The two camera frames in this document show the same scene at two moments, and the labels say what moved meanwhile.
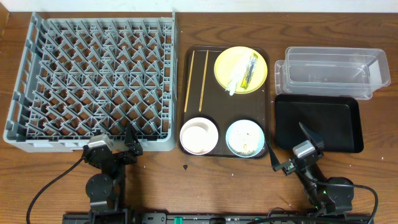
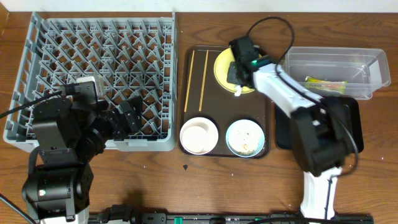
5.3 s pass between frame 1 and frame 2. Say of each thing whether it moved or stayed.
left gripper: moved
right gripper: moved
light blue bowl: stayed
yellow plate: stayed
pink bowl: stayed
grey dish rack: stayed
